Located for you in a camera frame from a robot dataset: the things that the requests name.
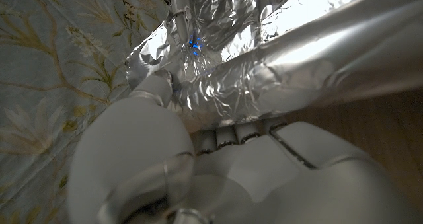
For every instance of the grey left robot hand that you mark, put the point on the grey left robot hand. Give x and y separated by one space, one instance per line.
231 174

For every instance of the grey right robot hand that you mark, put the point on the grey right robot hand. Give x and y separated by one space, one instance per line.
181 16

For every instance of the aluminum foil roll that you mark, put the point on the aluminum foil roll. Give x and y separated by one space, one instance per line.
271 52

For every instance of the floral printed backdrop cloth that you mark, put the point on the floral printed backdrop cloth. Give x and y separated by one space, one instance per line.
59 85

